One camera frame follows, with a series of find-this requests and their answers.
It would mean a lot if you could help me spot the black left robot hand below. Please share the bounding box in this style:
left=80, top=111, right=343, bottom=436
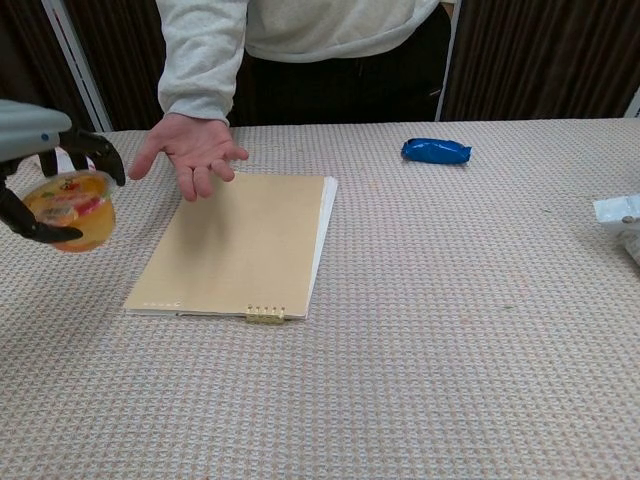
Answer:
left=0, top=128, right=127, bottom=245

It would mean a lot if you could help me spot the person's bare hand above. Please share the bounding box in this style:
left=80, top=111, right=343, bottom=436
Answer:
left=128, top=112, right=250, bottom=203

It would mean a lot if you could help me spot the orange jelly cup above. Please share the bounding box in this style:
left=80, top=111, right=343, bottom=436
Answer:
left=20, top=169, right=118, bottom=254

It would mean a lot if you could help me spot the grey sweatshirt sleeve forearm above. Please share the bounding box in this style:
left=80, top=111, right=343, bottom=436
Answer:
left=157, top=0, right=249, bottom=127

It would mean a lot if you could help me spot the pink wet wipes pack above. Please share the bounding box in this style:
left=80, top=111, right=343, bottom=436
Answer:
left=54, top=147, right=97, bottom=174

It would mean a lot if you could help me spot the tan spiral notebook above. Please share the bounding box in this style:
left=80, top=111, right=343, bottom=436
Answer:
left=123, top=171, right=339, bottom=325

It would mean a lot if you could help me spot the person's torso grey sweatshirt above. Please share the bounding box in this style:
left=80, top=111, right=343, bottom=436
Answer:
left=227, top=0, right=454, bottom=127

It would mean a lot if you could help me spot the patterned woven tablecloth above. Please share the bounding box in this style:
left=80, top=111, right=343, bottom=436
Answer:
left=0, top=117, right=640, bottom=480

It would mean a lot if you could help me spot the blue snack wrapper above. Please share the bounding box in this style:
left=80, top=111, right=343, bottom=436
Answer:
left=400, top=138, right=473, bottom=166

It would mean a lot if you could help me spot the white plastic bag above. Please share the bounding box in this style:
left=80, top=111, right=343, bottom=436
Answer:
left=592, top=192, right=640, bottom=274

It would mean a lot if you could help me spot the white metal frame post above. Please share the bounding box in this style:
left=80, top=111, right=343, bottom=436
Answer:
left=39, top=0, right=112, bottom=133

